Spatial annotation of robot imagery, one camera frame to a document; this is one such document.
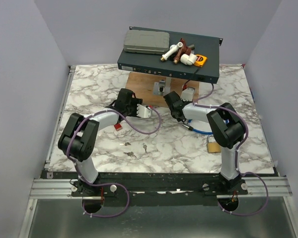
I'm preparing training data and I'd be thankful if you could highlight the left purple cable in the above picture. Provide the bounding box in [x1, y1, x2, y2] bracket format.
[66, 105, 162, 219]

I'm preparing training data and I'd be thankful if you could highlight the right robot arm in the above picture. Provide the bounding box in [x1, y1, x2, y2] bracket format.
[164, 91, 249, 194]

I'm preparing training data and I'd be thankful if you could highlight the grey plastic tool case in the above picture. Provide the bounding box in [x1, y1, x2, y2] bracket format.
[123, 30, 169, 55]

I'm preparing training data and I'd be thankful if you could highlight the white pvc elbow fitting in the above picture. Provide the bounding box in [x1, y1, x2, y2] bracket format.
[180, 54, 198, 65]

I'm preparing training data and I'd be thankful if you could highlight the red cable padlock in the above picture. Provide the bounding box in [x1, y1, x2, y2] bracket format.
[114, 122, 123, 131]

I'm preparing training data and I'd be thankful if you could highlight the black mounting base plate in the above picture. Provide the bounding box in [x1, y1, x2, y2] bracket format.
[39, 171, 279, 208]

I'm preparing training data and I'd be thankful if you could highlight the yellow tape measure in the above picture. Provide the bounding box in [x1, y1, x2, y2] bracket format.
[194, 54, 208, 67]

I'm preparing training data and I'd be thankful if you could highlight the white pvc pipe fitting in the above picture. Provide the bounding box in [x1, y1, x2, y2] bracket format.
[160, 42, 183, 61]

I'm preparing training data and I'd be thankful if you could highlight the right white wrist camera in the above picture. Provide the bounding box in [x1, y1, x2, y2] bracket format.
[180, 87, 195, 103]

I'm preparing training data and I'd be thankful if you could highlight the dark grey pipe piece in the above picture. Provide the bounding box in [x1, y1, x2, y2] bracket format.
[188, 44, 195, 50]

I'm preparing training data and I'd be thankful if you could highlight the silver key set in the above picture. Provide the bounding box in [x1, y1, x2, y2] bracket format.
[124, 151, 137, 158]

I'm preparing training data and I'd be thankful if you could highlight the brass padlock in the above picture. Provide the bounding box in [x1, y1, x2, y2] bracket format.
[207, 135, 221, 154]

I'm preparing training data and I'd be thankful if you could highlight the metal bracket with lock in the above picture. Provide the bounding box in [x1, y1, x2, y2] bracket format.
[153, 77, 171, 96]

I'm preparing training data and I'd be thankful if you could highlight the dark blue network switch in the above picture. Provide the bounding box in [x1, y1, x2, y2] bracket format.
[117, 31, 223, 84]

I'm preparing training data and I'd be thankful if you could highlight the wooden base board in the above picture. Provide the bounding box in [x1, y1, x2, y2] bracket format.
[125, 72, 186, 108]

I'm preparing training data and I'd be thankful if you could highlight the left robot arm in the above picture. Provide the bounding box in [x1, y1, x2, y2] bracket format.
[58, 88, 143, 196]

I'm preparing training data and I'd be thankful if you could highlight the brown pipe fitting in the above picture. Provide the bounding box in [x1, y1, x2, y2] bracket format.
[173, 38, 192, 64]

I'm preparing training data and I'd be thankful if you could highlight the blue cable lock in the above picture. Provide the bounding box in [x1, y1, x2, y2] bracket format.
[182, 119, 213, 135]

